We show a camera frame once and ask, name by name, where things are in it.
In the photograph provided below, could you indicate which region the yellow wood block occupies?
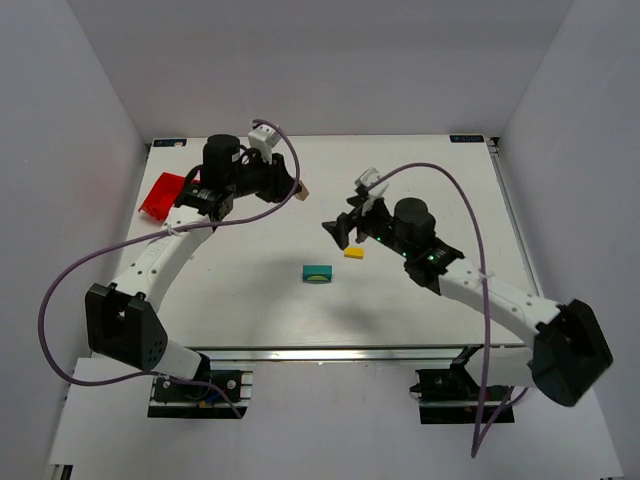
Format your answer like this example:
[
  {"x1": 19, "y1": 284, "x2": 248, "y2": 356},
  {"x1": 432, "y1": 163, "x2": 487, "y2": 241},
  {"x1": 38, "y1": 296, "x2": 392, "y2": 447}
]
[{"x1": 343, "y1": 247, "x2": 365, "y2": 259}]

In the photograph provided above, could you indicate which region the natural tan wood block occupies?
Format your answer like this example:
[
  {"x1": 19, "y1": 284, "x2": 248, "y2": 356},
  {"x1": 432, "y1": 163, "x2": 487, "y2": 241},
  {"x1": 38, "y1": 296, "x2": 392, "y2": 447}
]
[{"x1": 295, "y1": 182, "x2": 309, "y2": 201}]

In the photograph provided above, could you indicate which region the red plastic bin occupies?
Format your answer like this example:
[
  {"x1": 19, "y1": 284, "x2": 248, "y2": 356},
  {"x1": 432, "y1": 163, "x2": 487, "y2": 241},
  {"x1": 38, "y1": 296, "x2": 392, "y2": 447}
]
[{"x1": 138, "y1": 172, "x2": 184, "y2": 222}]

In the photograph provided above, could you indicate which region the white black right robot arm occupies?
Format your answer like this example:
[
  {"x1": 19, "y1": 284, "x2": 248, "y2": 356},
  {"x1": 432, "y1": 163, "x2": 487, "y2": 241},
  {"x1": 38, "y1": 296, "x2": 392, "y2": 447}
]
[{"x1": 322, "y1": 196, "x2": 613, "y2": 407}]

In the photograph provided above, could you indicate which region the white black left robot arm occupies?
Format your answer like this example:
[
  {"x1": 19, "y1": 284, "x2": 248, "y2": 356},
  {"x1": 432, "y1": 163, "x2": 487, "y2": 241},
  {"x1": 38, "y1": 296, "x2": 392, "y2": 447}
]
[{"x1": 85, "y1": 124, "x2": 303, "y2": 382}]

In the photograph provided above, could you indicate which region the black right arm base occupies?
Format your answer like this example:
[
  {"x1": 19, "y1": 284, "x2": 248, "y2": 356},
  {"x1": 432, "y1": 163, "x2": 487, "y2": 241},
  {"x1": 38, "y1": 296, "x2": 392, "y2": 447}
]
[{"x1": 408, "y1": 344, "x2": 516, "y2": 425}]

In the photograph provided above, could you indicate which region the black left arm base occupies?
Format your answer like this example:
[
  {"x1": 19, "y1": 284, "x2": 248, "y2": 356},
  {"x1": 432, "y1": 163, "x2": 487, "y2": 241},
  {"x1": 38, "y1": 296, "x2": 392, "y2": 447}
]
[{"x1": 147, "y1": 367, "x2": 254, "y2": 420}]

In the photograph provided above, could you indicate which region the long teal wood block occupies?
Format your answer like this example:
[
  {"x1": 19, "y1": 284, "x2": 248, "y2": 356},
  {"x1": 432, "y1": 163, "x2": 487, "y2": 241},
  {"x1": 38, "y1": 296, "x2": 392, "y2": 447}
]
[{"x1": 302, "y1": 264, "x2": 333, "y2": 283}]

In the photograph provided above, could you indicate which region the blue label sticker left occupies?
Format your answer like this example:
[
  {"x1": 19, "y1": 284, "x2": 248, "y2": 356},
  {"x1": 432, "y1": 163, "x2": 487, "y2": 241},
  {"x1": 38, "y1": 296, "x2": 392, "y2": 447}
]
[{"x1": 152, "y1": 138, "x2": 187, "y2": 148}]

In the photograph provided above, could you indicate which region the blue label sticker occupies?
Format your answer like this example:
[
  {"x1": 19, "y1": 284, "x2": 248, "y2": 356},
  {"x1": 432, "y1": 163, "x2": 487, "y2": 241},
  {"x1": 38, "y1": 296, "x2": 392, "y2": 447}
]
[
  {"x1": 152, "y1": 138, "x2": 187, "y2": 148},
  {"x1": 449, "y1": 134, "x2": 485, "y2": 143}
]

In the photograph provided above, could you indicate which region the blue label sticker right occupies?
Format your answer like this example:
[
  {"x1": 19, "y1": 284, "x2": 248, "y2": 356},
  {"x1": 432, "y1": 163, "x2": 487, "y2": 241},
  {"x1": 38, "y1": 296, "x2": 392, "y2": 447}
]
[{"x1": 449, "y1": 134, "x2": 485, "y2": 143}]

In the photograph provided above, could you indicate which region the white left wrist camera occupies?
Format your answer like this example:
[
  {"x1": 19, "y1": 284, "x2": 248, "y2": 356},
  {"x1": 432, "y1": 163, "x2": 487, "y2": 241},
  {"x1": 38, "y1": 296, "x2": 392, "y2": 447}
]
[{"x1": 248, "y1": 124, "x2": 281, "y2": 158}]

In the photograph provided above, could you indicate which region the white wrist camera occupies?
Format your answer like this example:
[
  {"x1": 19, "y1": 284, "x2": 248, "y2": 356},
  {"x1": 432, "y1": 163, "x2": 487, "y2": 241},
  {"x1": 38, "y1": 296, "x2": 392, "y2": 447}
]
[
  {"x1": 248, "y1": 124, "x2": 281, "y2": 158},
  {"x1": 355, "y1": 168, "x2": 388, "y2": 202}
]

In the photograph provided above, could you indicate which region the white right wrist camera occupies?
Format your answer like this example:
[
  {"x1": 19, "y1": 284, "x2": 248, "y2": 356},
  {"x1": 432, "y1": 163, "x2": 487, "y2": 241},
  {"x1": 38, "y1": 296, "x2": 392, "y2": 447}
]
[{"x1": 355, "y1": 168, "x2": 388, "y2": 202}]

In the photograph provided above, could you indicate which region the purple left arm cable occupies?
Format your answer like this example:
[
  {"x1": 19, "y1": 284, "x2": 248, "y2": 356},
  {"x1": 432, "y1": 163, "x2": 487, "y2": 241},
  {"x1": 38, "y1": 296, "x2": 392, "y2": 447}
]
[{"x1": 38, "y1": 118, "x2": 302, "y2": 419}]

